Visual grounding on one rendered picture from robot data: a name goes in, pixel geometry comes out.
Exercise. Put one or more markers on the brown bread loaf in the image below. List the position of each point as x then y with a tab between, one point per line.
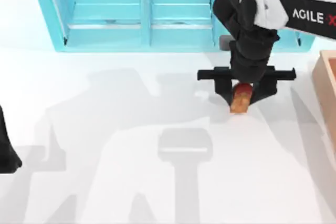
241	100

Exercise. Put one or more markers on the grey rounded box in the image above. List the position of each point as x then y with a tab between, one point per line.
224	43

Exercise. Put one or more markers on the salmon shallow box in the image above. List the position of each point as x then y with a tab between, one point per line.
323	82

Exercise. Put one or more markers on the light blue rack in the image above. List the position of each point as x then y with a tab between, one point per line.
110	14

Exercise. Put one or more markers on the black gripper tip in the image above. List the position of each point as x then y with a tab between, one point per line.
6	150

